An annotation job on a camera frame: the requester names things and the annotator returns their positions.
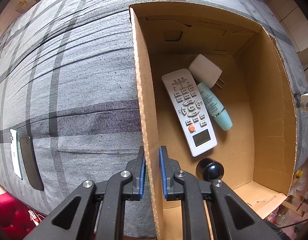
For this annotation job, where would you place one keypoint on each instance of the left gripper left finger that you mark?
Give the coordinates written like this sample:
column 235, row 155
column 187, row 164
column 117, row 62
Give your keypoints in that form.
column 134, row 190

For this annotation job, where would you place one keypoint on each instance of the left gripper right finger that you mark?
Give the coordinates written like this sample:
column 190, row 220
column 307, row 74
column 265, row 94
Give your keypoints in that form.
column 171, row 189

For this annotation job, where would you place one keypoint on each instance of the dark blue round ball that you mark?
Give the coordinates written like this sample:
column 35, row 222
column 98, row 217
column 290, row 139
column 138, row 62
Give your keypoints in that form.
column 212, row 171

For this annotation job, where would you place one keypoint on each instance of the teal cosmetic bottle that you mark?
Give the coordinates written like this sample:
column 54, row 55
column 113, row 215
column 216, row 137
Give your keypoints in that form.
column 214, row 107

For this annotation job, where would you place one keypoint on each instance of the white remote control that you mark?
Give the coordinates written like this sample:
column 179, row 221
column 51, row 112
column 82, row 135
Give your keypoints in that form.
column 191, row 111

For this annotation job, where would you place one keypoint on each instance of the brown cardboard box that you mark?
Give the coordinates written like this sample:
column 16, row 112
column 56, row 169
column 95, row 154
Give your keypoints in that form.
column 259, row 151

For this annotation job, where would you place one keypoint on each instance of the white power adapter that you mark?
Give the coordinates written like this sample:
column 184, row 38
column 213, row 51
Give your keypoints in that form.
column 204, row 70

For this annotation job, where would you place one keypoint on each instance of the black smartphone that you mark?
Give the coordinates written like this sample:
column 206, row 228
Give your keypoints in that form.
column 30, row 163

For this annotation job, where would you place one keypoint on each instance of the red tufted furniture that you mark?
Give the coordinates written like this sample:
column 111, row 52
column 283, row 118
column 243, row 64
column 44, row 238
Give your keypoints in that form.
column 17, row 220

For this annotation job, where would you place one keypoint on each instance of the grey plaid bed sheet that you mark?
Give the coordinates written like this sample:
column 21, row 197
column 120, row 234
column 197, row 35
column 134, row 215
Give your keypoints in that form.
column 68, row 80

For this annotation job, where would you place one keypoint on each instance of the white smartphone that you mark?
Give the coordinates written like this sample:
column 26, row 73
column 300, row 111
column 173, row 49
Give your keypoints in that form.
column 15, row 154

